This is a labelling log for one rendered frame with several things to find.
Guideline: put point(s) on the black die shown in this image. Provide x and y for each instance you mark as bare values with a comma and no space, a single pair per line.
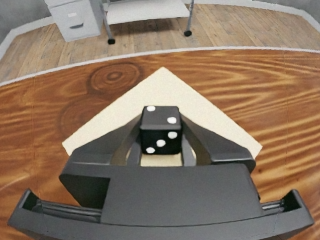
161,130

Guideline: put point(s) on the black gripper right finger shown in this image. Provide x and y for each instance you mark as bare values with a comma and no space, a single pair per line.
211,148

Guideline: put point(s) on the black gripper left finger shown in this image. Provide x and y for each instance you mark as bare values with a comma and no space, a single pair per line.
113,146

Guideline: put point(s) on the beige mat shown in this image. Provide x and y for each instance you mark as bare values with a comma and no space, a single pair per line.
161,88

